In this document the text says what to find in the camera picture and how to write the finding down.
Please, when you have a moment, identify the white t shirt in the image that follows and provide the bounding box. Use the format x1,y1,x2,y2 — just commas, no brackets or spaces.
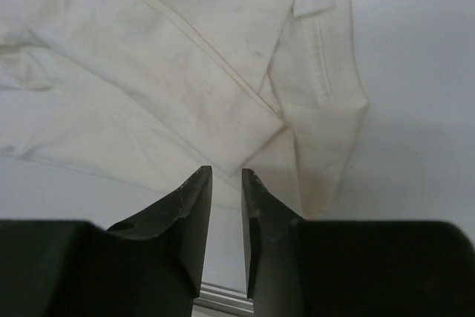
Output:
1,0,368,218

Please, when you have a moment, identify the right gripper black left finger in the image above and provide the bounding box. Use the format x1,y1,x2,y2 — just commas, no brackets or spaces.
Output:
107,166,212,316

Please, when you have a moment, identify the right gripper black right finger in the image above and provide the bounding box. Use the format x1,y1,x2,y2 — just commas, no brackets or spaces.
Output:
241,169,305,316

